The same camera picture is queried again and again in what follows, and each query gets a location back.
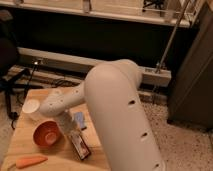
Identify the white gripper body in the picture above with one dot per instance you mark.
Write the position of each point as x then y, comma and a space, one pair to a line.
66, 122

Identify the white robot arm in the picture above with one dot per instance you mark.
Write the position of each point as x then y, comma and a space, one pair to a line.
110, 93

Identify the white ceramic cup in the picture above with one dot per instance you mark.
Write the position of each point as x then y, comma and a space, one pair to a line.
31, 109

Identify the blue sponge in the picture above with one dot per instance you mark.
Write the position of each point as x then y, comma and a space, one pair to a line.
79, 118

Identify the orange bowl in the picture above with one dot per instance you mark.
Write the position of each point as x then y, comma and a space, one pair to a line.
46, 134

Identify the orange carrot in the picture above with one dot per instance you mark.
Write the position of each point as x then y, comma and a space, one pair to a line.
24, 162

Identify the white baseboard heater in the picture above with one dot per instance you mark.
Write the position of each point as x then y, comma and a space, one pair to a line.
84, 65

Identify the black office chair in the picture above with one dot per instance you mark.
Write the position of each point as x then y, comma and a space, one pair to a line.
9, 56

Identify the metal pole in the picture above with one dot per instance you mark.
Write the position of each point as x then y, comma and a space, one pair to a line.
171, 36

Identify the wooden shelf ledge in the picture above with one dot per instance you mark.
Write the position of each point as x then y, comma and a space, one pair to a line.
160, 12

